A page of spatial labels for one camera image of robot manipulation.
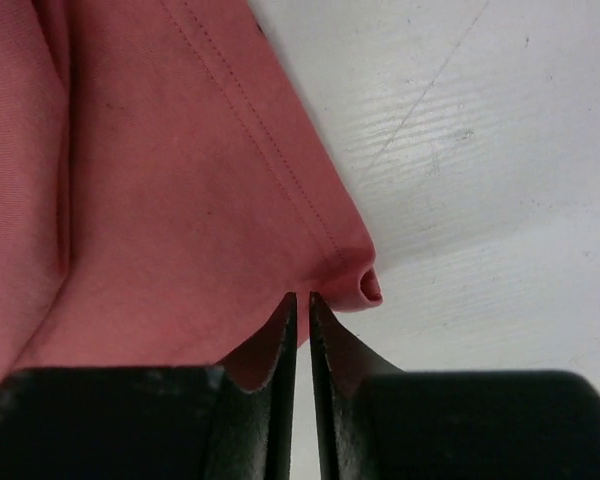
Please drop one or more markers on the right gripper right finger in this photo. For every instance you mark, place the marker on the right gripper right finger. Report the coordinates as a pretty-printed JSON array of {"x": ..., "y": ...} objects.
[{"x": 377, "y": 421}]

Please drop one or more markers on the salmon pink t shirt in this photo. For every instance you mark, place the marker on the salmon pink t shirt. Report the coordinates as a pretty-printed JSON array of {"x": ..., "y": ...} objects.
[{"x": 161, "y": 186}]

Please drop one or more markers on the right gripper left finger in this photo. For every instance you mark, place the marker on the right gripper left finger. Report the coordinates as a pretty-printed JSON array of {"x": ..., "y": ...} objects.
[{"x": 229, "y": 420}]

